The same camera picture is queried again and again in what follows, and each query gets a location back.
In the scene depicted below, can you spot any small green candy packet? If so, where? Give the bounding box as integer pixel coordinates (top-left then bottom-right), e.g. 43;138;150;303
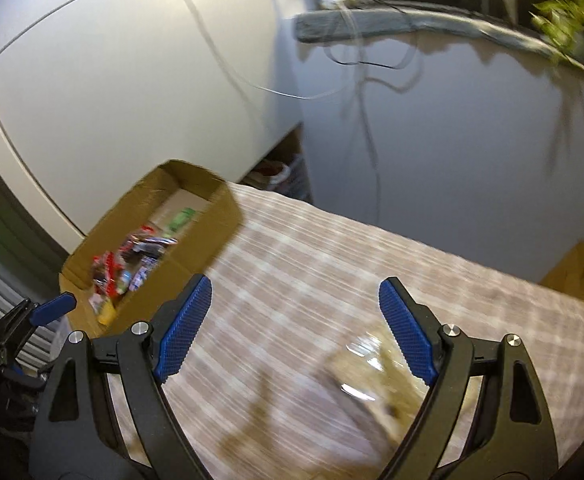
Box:
166;207;196;233

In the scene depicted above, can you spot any yellow jelly cup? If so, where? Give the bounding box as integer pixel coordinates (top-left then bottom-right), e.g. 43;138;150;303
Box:
96;298;116;327

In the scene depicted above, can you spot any dark jelly red wrapper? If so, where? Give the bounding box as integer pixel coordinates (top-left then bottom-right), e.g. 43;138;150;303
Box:
91;250;128;302

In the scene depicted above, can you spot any clear pack of wafers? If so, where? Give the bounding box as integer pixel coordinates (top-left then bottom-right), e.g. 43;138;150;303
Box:
324;324;429;446

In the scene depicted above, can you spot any snickers bar in box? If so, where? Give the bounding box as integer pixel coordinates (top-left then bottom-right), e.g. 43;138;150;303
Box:
118;235;178;259

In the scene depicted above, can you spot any plaid table cloth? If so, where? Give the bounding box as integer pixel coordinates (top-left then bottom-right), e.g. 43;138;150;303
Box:
164;185;584;479

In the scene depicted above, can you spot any brown cardboard box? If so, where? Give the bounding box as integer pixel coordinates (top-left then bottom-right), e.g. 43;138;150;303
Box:
58;160;242;338

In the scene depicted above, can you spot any white cabinet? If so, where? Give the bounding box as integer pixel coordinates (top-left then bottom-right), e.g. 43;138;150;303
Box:
0;0;304;250

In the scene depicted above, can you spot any potted spider plant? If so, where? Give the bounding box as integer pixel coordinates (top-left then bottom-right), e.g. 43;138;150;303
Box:
530;0;584;58

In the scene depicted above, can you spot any white cable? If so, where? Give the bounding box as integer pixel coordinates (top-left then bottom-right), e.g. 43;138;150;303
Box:
171;0;363;101

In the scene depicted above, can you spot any black cable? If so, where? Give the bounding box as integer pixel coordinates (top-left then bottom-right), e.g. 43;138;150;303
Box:
306;0;423;72

